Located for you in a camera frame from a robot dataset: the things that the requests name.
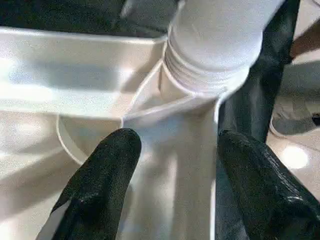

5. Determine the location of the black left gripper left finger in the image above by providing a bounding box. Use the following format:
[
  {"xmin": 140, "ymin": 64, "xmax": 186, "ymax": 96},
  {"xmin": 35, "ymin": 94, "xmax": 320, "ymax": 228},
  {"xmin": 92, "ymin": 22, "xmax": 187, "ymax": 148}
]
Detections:
[{"xmin": 34, "ymin": 127, "xmax": 143, "ymax": 240}]

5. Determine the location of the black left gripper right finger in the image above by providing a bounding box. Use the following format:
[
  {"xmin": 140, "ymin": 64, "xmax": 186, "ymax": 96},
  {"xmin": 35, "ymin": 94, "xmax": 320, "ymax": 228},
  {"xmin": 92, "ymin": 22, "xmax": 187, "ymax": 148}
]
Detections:
[{"xmin": 217, "ymin": 129, "xmax": 320, "ymax": 240}]

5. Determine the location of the white plastic table top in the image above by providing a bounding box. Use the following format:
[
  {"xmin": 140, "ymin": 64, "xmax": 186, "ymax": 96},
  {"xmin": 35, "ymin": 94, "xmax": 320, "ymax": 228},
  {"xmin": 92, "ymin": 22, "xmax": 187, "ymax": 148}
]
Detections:
[{"xmin": 0, "ymin": 26, "xmax": 251, "ymax": 240}]

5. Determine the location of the black table mat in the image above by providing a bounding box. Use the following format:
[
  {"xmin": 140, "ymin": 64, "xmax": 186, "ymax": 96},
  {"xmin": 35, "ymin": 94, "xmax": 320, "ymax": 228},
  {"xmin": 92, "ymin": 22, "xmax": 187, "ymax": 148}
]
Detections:
[{"xmin": 0, "ymin": 0, "xmax": 301, "ymax": 240}]

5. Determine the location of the white plastic table leg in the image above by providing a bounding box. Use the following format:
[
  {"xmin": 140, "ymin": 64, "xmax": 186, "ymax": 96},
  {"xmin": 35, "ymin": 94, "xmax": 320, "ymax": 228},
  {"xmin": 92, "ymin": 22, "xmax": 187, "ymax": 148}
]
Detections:
[{"xmin": 163, "ymin": 0, "xmax": 270, "ymax": 98}]

